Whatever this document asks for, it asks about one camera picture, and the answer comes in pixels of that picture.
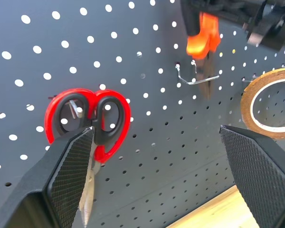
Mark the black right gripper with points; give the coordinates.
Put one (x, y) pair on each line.
(230, 9)

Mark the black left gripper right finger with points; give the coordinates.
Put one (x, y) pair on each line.
(259, 171)

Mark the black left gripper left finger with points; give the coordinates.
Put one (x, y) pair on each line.
(69, 171)

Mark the red and black scissors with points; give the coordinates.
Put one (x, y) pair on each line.
(124, 111)

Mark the brown double-sided tape roll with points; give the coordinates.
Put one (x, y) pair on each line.
(245, 104)

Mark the dark grey metal pegboard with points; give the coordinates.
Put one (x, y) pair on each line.
(156, 142)

